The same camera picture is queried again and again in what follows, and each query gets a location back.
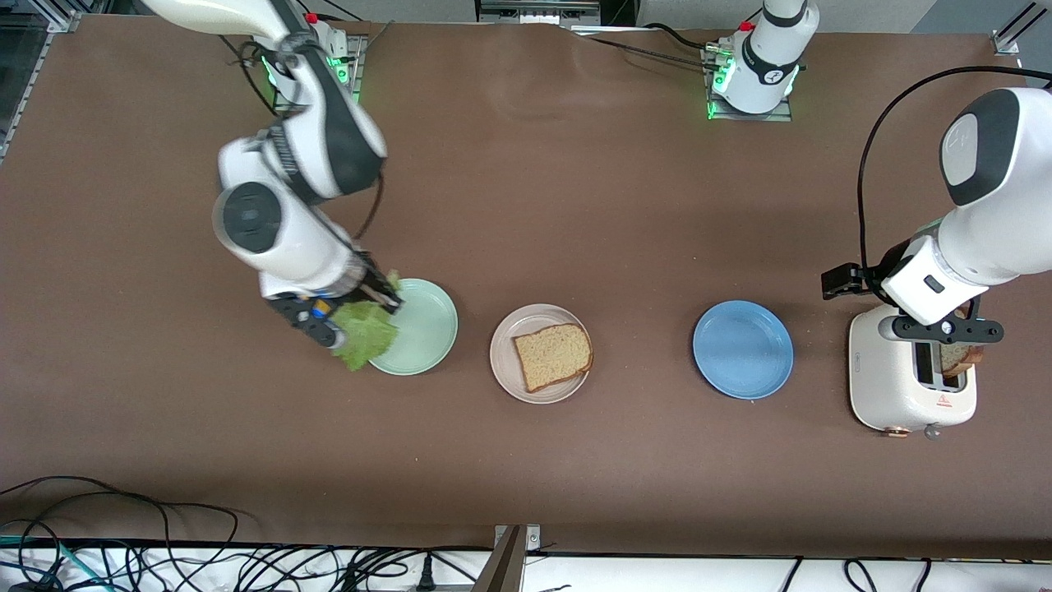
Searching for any teal cable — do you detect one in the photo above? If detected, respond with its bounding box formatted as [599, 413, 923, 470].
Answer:
[0, 533, 95, 592]

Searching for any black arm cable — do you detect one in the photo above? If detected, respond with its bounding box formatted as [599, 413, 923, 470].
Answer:
[355, 173, 387, 243]
[857, 66, 1052, 268]
[220, 33, 280, 116]

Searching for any beige plate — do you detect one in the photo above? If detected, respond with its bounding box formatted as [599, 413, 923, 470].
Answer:
[490, 303, 594, 405]

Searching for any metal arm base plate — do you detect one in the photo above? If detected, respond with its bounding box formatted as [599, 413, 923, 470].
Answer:
[329, 35, 367, 108]
[703, 45, 794, 123]

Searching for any green lettuce leaf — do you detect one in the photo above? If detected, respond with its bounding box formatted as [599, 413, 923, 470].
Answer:
[330, 270, 404, 372]

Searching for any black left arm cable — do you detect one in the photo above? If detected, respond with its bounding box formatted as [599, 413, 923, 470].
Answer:
[857, 66, 1052, 268]

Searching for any brown bread slice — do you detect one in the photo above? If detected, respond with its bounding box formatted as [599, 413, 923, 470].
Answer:
[512, 323, 594, 394]
[939, 306, 985, 379]

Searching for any aluminium frame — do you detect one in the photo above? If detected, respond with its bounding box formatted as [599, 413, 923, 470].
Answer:
[475, 0, 605, 28]

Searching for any blue plate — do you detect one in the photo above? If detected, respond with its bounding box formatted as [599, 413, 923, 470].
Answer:
[692, 299, 795, 401]

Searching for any white toaster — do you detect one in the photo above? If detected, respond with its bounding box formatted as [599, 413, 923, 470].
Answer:
[848, 308, 979, 441]

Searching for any aluminium profile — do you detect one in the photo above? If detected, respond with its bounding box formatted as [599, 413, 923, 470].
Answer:
[0, 0, 83, 165]
[990, 0, 1052, 57]

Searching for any grey metal post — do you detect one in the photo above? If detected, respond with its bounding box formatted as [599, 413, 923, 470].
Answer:
[473, 524, 543, 592]

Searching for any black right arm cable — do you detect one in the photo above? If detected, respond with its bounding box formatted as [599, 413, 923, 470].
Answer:
[355, 173, 387, 243]
[220, 33, 280, 116]

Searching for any mint green plate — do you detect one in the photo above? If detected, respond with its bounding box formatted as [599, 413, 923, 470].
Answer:
[367, 278, 459, 377]

